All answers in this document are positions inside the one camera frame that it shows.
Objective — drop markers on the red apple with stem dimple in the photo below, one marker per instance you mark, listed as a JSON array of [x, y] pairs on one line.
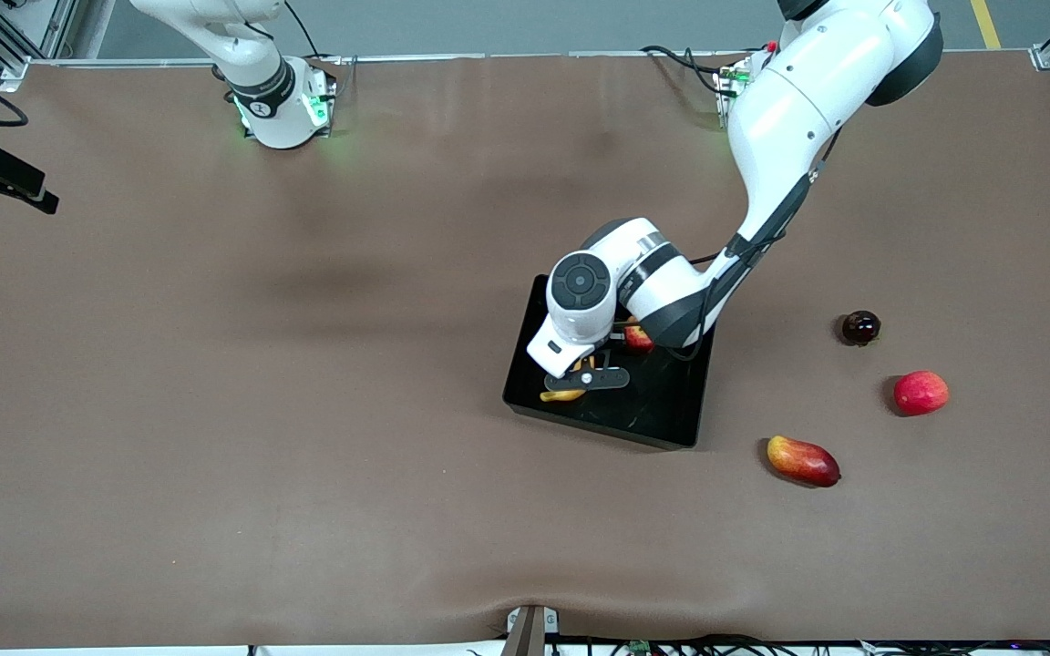
[[640, 342]]

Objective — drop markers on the yellow banana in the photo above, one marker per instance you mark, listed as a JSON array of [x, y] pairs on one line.
[[561, 395]]

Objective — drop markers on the black plastic box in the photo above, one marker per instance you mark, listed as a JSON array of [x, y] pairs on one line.
[[662, 401]]

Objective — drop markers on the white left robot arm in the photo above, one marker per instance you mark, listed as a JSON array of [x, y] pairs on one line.
[[789, 118]]

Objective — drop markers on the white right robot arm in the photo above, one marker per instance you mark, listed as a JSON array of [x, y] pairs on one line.
[[279, 109]]

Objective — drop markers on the red yellow mango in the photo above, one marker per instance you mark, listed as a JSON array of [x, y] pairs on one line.
[[803, 460]]

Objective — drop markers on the dark purple plum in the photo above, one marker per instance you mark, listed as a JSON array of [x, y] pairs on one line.
[[861, 328]]

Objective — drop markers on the brown table cover sheet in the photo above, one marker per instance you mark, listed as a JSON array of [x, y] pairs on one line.
[[306, 364]]

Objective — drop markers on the smooth red round fruit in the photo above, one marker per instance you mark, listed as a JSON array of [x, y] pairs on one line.
[[921, 393]]

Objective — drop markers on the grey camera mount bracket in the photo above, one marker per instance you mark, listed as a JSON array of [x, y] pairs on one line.
[[530, 633]]

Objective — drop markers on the silver table edge rail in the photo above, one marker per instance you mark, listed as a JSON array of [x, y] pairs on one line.
[[534, 56]]

